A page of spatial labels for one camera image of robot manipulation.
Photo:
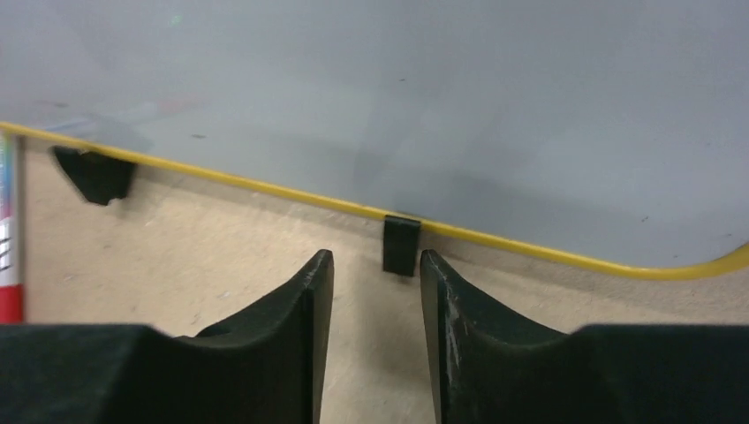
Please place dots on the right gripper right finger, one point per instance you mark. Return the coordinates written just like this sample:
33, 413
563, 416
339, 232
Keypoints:
491, 364

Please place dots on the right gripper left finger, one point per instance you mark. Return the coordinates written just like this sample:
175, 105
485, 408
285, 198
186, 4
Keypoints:
264, 364

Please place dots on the yellow framed whiteboard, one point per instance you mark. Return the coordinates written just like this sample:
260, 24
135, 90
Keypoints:
610, 135

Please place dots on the red whiteboard marker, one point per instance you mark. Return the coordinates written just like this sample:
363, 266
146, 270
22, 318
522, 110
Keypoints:
13, 228

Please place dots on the right black whiteboard foot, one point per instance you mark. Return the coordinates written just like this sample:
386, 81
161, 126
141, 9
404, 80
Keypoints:
400, 245

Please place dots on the black whiteboard foot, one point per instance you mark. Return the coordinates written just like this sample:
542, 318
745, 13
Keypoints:
400, 245
99, 178

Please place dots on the left black whiteboard foot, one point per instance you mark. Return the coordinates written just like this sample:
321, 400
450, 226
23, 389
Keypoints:
99, 178

